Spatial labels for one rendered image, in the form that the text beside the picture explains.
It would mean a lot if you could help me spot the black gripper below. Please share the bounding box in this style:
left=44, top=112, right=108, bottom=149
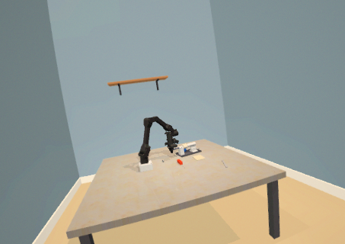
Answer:
left=165, top=137, right=177, bottom=153

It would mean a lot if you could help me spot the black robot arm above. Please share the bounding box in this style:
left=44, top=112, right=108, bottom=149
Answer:
left=138, top=117, right=178, bottom=165

